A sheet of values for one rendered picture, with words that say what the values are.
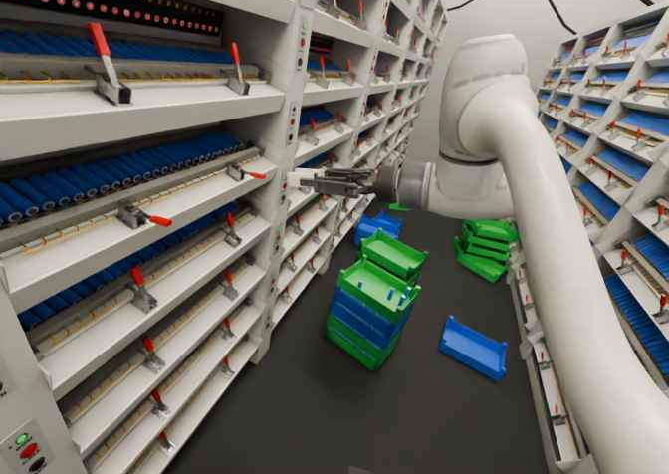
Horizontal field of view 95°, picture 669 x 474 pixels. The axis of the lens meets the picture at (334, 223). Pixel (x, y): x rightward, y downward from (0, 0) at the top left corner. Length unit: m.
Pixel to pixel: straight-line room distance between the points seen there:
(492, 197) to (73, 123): 0.58
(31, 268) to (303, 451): 1.03
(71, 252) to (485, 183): 0.61
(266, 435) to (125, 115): 1.12
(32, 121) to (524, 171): 0.52
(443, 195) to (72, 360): 0.66
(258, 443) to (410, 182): 1.05
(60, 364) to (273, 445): 0.83
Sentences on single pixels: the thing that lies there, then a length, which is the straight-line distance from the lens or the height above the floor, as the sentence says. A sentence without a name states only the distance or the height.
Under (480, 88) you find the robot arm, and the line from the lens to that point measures 0.47.
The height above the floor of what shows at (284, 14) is 1.25.
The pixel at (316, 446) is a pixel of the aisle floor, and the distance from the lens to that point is 1.34.
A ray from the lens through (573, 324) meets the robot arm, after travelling 0.36.
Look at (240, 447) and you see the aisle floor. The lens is 1.32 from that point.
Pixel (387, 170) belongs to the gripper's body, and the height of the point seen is 1.04.
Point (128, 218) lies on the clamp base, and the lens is 0.59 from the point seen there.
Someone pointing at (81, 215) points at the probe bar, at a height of 0.93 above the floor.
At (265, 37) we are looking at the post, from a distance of 0.87.
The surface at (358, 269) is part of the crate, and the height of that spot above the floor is 0.32.
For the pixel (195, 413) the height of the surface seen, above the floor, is 0.13.
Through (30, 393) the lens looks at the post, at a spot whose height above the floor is 0.73.
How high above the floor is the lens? 1.21
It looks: 29 degrees down
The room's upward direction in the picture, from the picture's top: 13 degrees clockwise
